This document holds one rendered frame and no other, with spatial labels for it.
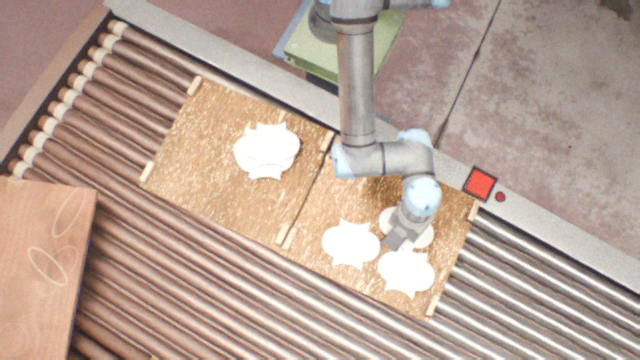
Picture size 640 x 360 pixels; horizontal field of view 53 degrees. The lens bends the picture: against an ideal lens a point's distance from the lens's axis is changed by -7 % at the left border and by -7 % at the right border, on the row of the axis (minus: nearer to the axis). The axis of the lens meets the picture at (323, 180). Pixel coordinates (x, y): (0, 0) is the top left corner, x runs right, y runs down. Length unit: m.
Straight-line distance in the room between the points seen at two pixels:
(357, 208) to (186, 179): 0.45
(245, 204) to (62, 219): 0.47
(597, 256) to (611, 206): 1.11
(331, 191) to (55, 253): 0.71
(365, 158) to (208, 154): 0.51
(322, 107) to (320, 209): 0.29
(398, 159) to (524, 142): 1.51
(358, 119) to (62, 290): 0.82
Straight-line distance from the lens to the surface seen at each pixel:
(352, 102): 1.42
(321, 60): 1.90
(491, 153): 2.89
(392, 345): 1.72
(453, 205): 1.79
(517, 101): 3.01
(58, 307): 1.72
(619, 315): 1.90
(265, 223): 1.75
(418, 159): 1.49
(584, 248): 1.89
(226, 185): 1.79
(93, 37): 2.05
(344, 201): 1.76
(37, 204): 1.79
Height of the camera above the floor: 2.63
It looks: 73 degrees down
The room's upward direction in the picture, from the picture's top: 2 degrees clockwise
